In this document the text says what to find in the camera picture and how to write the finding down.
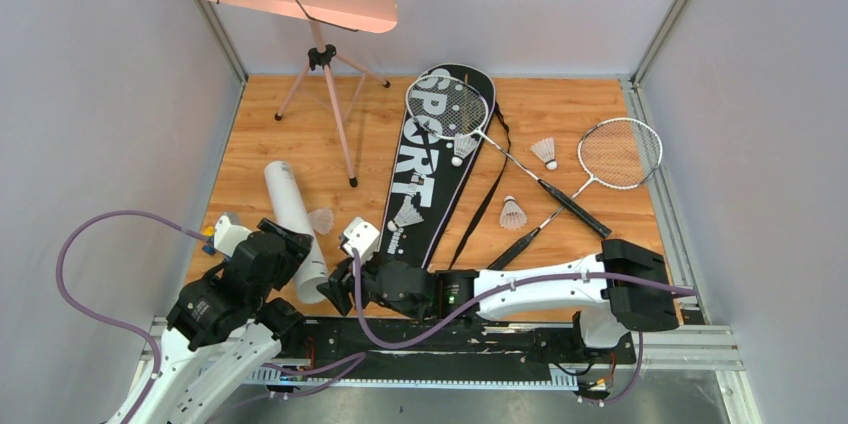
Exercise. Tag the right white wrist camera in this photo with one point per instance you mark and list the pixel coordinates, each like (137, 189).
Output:
(361, 236)

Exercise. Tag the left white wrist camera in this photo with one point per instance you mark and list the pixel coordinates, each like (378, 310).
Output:
(229, 233)

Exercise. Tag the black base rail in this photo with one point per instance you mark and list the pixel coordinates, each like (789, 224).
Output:
(494, 356)

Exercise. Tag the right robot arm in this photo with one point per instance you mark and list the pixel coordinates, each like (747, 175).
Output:
(622, 288)

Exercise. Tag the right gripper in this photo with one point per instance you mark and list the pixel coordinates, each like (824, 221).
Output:
(339, 287)

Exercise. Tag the yellow blue toy block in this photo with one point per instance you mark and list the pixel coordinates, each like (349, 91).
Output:
(208, 241)

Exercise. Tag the shuttlecock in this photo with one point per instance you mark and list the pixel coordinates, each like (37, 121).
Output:
(321, 220)
(512, 216)
(463, 147)
(545, 151)

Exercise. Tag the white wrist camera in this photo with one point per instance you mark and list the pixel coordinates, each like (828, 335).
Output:
(361, 236)
(229, 233)

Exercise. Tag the black sport racket bag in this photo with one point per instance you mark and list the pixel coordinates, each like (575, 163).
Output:
(426, 183)

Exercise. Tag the white racket on bag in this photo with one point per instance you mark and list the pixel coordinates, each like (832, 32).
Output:
(450, 109)

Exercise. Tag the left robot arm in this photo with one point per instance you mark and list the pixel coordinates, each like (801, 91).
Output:
(223, 326)

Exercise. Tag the white shuttlecock tube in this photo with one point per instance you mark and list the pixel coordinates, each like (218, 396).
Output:
(290, 212)

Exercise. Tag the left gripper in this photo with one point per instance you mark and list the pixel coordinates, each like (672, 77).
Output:
(279, 243)

